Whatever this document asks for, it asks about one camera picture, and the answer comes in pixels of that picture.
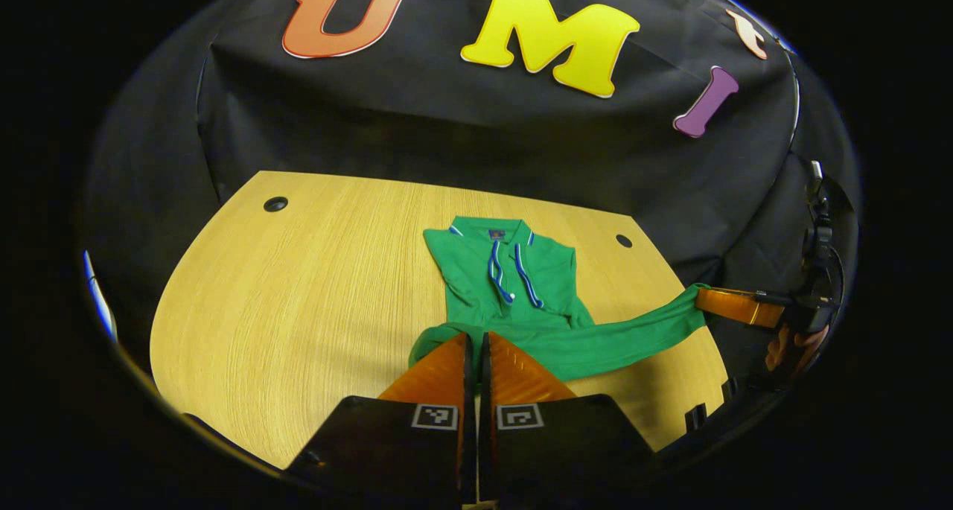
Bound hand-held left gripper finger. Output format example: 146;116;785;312
478;331;660;505
287;331;477;505

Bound green T-shirt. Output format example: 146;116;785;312
408;216;708;383

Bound black backdrop cloth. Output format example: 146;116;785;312
82;0;861;362

